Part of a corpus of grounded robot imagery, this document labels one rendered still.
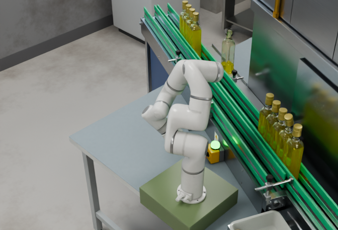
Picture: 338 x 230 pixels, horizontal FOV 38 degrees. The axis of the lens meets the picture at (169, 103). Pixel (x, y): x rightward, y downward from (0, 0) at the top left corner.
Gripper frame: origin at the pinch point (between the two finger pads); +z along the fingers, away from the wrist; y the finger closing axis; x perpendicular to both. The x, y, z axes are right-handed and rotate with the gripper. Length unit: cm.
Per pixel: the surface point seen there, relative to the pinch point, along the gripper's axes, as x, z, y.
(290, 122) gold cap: 53, 8, 14
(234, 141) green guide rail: 20.6, 9.6, 0.5
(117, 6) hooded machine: -115, -42, -258
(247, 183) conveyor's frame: 20.1, 21.0, 18.1
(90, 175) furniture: -64, -15, -8
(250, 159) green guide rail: 27.9, 13.3, 14.6
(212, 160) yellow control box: 4.0, 12.4, 0.3
